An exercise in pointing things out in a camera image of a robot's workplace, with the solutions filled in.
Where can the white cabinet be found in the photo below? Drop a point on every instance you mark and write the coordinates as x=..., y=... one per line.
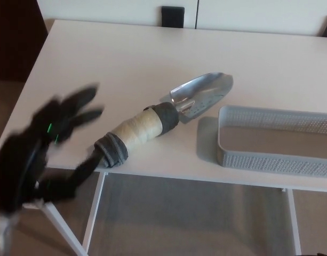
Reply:
x=232, y=13

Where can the grey perforated plastic tray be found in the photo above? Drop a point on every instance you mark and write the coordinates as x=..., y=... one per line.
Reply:
x=259, y=162

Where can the dark brown cabinet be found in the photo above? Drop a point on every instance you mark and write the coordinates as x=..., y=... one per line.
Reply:
x=14, y=40

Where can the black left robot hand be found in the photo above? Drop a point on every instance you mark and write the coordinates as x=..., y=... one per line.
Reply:
x=24, y=160

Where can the white metal-frame desk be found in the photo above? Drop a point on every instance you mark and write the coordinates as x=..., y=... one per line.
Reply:
x=152, y=53

